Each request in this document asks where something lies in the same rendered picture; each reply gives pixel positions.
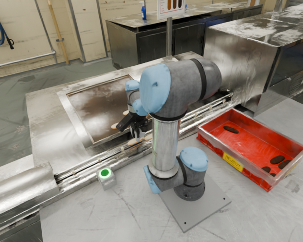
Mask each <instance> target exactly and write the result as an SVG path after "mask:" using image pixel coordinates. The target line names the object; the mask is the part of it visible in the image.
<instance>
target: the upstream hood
mask: <svg viewBox="0 0 303 242"><path fill-rule="evenodd" d="M59 193H60V191H59V188H58V185H57V183H56V180H55V177H54V173H53V169H52V167H51V165H50V163H49V161H47V162H44V163H42V164H40V165H37V166H35V167H33V168H30V169H28V170H26V171H23V172H21V173H19V174H16V175H14V176H12V177H9V178H7V179H5V180H2V181H0V223H2V222H4V221H6V220H8V219H10V218H12V217H14V216H16V215H18V214H20V213H22V212H24V211H26V210H28V209H30V208H32V207H34V206H35V205H37V204H39V203H41V202H43V201H45V200H47V199H49V198H51V197H53V196H55V195H57V194H59Z"/></svg>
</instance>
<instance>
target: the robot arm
mask: <svg viewBox="0 0 303 242"><path fill-rule="evenodd" d="M220 85H221V71H220V69H219V67H218V66H217V65H216V64H215V63H214V62H213V61H211V60H209V59H206V58H192V59H188V60H181V61H175V62H170V63H165V64H163V63H160V64H157V65H155V66H151V67H148V68H146V69H145V70H144V71H143V72H142V74H141V77H140V81H137V80H130V81H128V82H126V84H125V88H126V89H125V91H126V96H127V104H128V111H129V113H128V114H127V115H126V116H125V117H124V118H123V119H122V120H121V121H120V122H119V123H118V124H117V125H116V128H117V129H118V130H119V131H120V132H123V131H124V130H125V129H126V128H127V127H128V126H129V128H130V131H131V134H132V137H133V138H136V141H137V142H139V141H140V138H142V137H143V136H144V135H145V132H142V131H141V129H140V128H142V127H147V126H148V122H147V125H146V121H148V118H147V117H146V115H147V114H149V115H150V116H151V117H152V157H151V158H150V160H149V164H148V165H146V166H144V167H143V169H144V173H145V176H146V178H147V181H148V184H149V186H150V188H151V191H152V192H153V193H154V194H157V193H162V192H163V191H166V190H169V189H171V188H173V189H174V192H175V193H176V195H177V196H178V197H180V198H181V199H183V200H186V201H196V200H198V199H200V198H201V197H202V196H203V194H204V192H205V188H206V185H205V181H204V177H205V174H206V170H207V168H208V162H209V160H208V157H207V155H206V154H205V152H203V151H202V150H201V149H198V148H196V147H192V146H189V147H185V148H184V149H182V151H181V152H180V155H178V156H176V152H177V145H178V137H179V129H180V122H181V119H182V118H183V117H185V115H186V113H187V108H188V105H189V103H193V102H197V101H201V100H204V99H207V98H209V97H210V96H212V95H214V94H215V93H216V92H217V91H218V89H219V88H220ZM145 118H146V119H145Z"/></svg>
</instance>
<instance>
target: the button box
mask: <svg viewBox="0 0 303 242"><path fill-rule="evenodd" d="M103 169H109V170H110V171H111V174H110V176H109V177H107V178H101V177H100V176H99V173H100V171H101V170H103ZM103 169H101V170H99V171H97V172H96V175H97V177H96V179H97V181H99V182H100V185H101V187H102V188H103V190H104V191H105V190H107V189H109V188H110V187H112V186H114V185H116V184H117V182H116V179H115V175H114V173H113V172H112V170H111V169H110V167H109V166H107V167H105V168H103Z"/></svg>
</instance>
